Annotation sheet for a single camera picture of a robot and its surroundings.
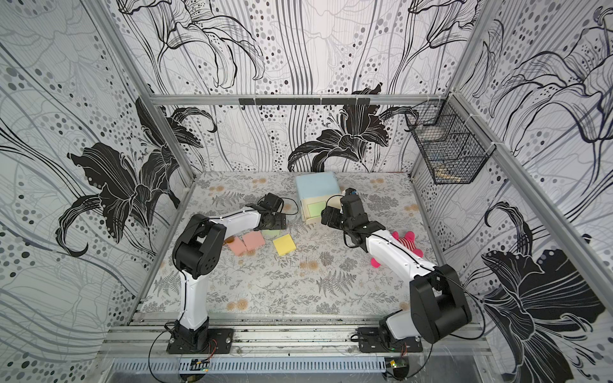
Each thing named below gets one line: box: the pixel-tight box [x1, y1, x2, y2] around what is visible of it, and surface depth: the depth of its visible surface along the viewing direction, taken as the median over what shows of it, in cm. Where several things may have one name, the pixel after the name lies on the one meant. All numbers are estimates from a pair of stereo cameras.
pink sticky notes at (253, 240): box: [242, 230, 266, 252], surface depth 96 cm
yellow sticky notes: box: [272, 232, 297, 257], surface depth 97 cm
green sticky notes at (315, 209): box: [307, 201, 327, 218], surface depth 95 cm
